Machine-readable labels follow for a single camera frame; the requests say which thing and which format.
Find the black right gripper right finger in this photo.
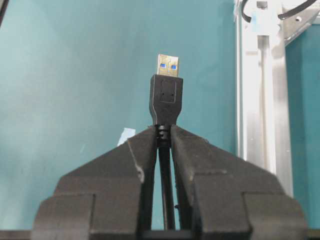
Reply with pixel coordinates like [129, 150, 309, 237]
[170, 125, 308, 240]

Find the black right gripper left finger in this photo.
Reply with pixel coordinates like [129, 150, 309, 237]
[31, 126, 157, 240]

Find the black USB cable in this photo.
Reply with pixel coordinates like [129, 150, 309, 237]
[148, 52, 184, 231]

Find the black zip tie loop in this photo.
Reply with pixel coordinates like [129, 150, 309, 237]
[241, 0, 317, 23]

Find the square aluminium profile frame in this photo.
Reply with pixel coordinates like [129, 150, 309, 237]
[233, 0, 320, 196]

